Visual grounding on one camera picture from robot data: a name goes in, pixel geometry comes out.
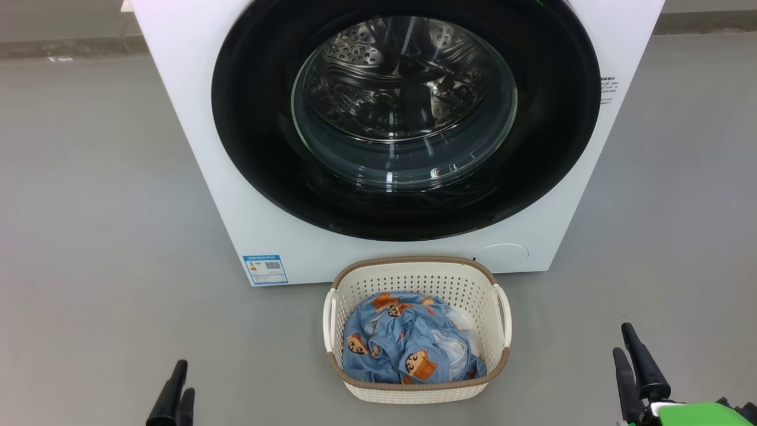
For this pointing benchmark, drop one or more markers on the stainless steel washing machine drum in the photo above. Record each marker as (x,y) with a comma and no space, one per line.
(402,89)

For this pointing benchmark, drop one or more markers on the round white filter cover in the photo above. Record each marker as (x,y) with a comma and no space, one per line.
(502,257)

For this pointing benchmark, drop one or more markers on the white printed garment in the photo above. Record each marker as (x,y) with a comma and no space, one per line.
(452,346)

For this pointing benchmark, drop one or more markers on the blue cartoon print garment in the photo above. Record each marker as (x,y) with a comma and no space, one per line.
(402,343)

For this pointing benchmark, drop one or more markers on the black round glass washer door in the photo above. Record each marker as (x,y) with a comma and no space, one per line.
(254,136)

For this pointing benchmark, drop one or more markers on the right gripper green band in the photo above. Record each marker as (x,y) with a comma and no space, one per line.
(698,415)

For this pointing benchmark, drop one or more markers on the blue energy label sticker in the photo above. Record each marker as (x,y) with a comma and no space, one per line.
(265,270)

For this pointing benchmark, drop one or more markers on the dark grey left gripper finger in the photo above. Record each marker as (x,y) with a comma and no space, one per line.
(187,411)
(168,402)

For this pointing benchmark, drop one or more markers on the white front-load washing machine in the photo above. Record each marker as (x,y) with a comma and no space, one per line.
(195,148)

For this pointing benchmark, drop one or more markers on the small printed text label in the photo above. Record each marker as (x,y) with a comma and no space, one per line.
(608,90)

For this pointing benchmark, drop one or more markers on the cream perforated laundry basket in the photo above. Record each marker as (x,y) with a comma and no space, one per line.
(414,275)

